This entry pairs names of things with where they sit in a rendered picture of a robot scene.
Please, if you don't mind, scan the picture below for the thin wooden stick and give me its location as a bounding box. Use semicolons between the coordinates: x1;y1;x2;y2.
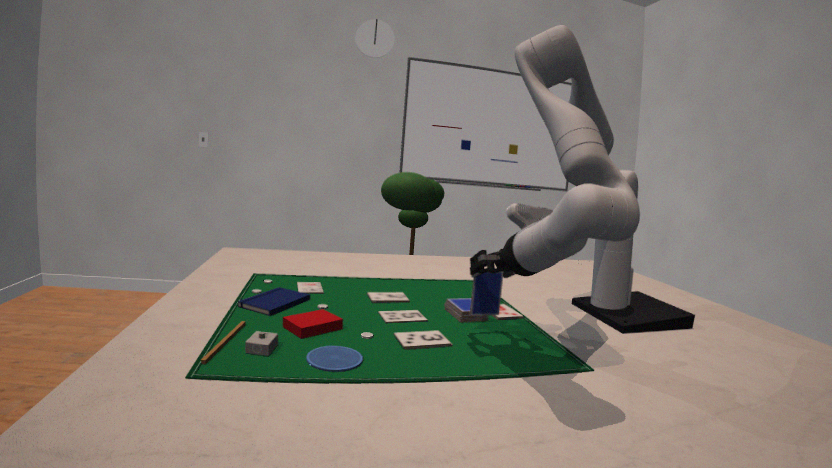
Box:
201;321;246;364

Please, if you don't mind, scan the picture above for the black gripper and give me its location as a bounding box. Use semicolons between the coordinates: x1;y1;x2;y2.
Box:
470;232;538;278

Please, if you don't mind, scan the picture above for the blue round coaster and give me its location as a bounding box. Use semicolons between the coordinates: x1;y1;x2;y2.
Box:
306;346;363;372

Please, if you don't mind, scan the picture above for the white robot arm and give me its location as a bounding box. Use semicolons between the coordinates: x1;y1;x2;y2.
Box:
506;25;640;310

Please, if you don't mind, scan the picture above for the red flat box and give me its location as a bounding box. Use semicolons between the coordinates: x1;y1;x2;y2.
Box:
283;309;343;339

